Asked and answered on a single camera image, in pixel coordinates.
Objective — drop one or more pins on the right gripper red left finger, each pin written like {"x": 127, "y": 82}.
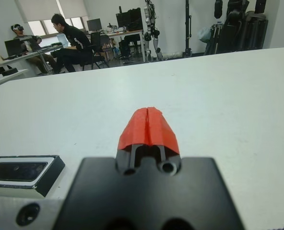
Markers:
{"x": 134, "y": 129}

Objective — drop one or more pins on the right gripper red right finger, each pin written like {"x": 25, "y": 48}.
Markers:
{"x": 162, "y": 131}

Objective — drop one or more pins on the white sandbag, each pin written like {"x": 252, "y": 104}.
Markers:
{"x": 172, "y": 55}

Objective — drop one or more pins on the black office chair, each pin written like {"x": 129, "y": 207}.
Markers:
{"x": 94, "y": 57}
{"x": 106, "y": 42}

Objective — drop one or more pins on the white table with monitors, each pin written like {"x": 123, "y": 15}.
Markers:
{"x": 130, "y": 32}

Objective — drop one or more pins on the silver humanoid robot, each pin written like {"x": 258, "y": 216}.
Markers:
{"x": 151, "y": 31}

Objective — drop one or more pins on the folded black tripods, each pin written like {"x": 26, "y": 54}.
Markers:
{"x": 215, "y": 40}

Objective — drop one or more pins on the person in black clothes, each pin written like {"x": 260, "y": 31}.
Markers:
{"x": 77, "y": 40}

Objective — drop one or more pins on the pale blue bag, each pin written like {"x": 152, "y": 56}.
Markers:
{"x": 204, "y": 34}

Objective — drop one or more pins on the black gantry hoist stand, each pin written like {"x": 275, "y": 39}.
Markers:
{"x": 188, "y": 28}

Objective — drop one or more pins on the black hard case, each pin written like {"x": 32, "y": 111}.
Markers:
{"x": 135, "y": 19}

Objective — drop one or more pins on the large black computer monitor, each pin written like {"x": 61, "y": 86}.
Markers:
{"x": 122, "y": 19}

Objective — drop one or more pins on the small computer monitor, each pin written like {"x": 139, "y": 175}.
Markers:
{"x": 94, "y": 24}

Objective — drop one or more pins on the white office desk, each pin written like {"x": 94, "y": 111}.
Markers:
{"x": 24, "y": 57}

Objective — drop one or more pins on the black humanoid robot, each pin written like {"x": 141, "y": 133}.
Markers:
{"x": 233, "y": 19}

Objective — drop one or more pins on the white side table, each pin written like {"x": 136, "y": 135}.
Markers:
{"x": 10, "y": 77}

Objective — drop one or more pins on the white roller blind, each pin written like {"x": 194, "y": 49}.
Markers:
{"x": 72, "y": 8}
{"x": 39, "y": 9}

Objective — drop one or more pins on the black equipment case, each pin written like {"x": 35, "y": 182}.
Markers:
{"x": 254, "y": 31}

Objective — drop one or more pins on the flat black device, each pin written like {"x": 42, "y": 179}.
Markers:
{"x": 8, "y": 72}

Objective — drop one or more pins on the person wearing VR headset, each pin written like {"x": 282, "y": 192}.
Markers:
{"x": 24, "y": 38}

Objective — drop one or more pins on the black laptop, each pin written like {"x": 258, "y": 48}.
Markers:
{"x": 12, "y": 48}

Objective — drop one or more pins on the white VR headset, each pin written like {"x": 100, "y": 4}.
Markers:
{"x": 17, "y": 27}

